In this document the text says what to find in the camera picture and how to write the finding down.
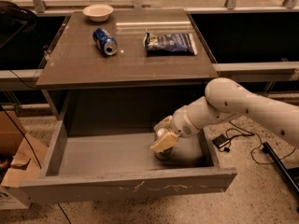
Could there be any silver green 7up can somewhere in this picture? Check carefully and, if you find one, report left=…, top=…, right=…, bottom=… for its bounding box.
left=154, top=128, right=176, bottom=161

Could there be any white bowl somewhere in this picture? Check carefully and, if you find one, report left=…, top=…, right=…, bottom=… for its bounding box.
left=83, top=4, right=114, bottom=22

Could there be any blue pepsi can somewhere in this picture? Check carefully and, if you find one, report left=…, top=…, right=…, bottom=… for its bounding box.
left=93, top=28, right=117, bottom=56

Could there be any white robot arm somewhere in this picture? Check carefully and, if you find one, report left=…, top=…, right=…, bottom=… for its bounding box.
left=151, top=77, right=299, bottom=153

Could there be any grey cabinet counter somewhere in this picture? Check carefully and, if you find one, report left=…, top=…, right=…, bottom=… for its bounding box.
left=36, top=9, right=217, bottom=125

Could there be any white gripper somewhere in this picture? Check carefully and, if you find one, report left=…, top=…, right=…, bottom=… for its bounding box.
left=150, top=105, right=199, bottom=153

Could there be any black office chair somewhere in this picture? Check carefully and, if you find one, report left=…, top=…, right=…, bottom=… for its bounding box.
left=0, top=1, right=37, bottom=49

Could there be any black cable at left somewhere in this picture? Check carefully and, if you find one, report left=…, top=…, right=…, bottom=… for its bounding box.
left=0, top=105, right=73, bottom=224

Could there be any open grey drawer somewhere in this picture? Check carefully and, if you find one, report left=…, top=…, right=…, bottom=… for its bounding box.
left=19, top=91, right=238, bottom=205

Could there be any black cable on floor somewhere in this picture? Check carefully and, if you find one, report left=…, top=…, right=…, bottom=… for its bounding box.
left=214, top=120, right=297, bottom=166

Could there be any brown cardboard box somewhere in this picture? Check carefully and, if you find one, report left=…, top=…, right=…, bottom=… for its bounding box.
left=0, top=111, right=48, bottom=210

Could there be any blue chip bag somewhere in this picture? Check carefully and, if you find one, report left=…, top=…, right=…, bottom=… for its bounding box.
left=144, top=32, right=197, bottom=56

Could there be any small black power adapter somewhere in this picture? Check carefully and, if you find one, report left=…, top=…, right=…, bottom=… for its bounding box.
left=212, top=134, right=230, bottom=149

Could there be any black metal stand leg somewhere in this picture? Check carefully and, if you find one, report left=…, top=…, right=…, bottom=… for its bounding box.
left=263, top=142, right=299, bottom=197

